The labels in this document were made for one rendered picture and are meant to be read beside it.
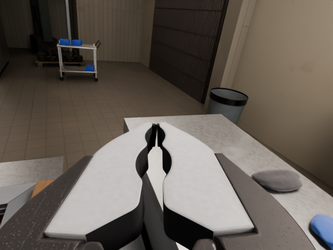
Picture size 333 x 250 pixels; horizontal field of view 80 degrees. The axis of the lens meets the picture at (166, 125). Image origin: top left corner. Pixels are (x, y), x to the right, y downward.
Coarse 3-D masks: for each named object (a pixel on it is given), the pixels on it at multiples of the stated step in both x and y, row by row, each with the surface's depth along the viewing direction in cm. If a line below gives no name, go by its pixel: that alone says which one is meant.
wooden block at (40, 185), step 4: (48, 180) 77; (52, 180) 77; (36, 184) 74; (40, 184) 74; (44, 184) 75; (48, 184) 75; (36, 188) 72; (40, 188) 73; (36, 192) 71; (32, 196) 69
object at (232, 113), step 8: (216, 88) 317; (224, 88) 321; (216, 96) 282; (224, 96) 326; (232, 96) 322; (240, 96) 313; (216, 104) 286; (224, 104) 278; (232, 104) 276; (240, 104) 278; (208, 112) 306; (216, 112) 290; (224, 112) 284; (232, 112) 283; (240, 112) 290; (232, 120) 291
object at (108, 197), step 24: (120, 144) 10; (144, 144) 10; (96, 168) 8; (120, 168) 8; (144, 168) 10; (72, 192) 7; (96, 192) 7; (120, 192) 7; (72, 216) 6; (96, 216) 6; (120, 216) 6; (96, 240) 6; (120, 240) 7
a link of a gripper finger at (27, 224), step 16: (80, 160) 9; (64, 176) 8; (48, 192) 7; (64, 192) 7; (32, 208) 7; (48, 208) 7; (16, 224) 6; (32, 224) 6; (48, 224) 6; (0, 240) 6; (16, 240) 6; (32, 240) 6; (48, 240) 6; (64, 240) 6; (80, 240) 6
